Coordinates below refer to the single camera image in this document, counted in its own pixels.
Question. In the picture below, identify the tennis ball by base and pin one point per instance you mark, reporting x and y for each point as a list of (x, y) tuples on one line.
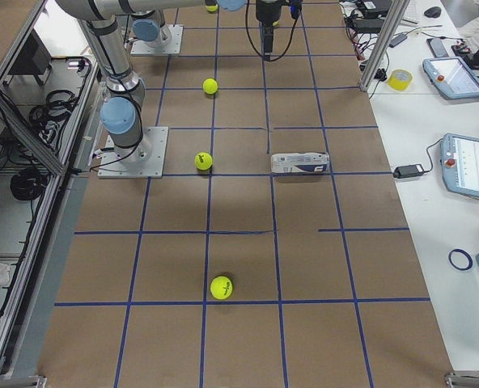
[(203, 161)]

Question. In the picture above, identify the tennis ball mid table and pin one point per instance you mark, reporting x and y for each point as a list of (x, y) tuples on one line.
[(210, 86)]

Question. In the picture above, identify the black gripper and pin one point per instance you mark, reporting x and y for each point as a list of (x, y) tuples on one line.
[(266, 11)]

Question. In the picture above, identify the black smartphone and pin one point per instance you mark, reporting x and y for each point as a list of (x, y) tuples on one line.
[(437, 48)]

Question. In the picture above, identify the teach pendant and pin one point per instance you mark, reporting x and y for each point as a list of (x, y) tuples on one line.
[(460, 164), (452, 77)]

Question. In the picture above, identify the yellow tape roll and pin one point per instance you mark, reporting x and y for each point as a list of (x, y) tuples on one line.
[(400, 79)]

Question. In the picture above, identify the lower teach pendant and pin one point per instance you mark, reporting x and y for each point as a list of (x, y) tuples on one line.
[(460, 164)]

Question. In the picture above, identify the black power adapter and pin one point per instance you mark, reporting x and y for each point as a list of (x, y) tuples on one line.
[(408, 171)]

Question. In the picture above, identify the upper teach pendant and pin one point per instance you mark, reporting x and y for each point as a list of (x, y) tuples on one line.
[(452, 77)]

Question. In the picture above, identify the tennis ball far edge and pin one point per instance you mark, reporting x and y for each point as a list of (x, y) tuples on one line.
[(211, 7)]

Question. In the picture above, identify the aluminium frame rail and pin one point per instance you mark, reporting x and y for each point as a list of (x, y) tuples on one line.
[(11, 117)]

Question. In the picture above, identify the aluminium frame post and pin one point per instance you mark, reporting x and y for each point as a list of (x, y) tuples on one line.
[(391, 22)]

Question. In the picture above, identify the tennis ball near front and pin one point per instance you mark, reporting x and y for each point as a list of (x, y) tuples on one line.
[(221, 287)]

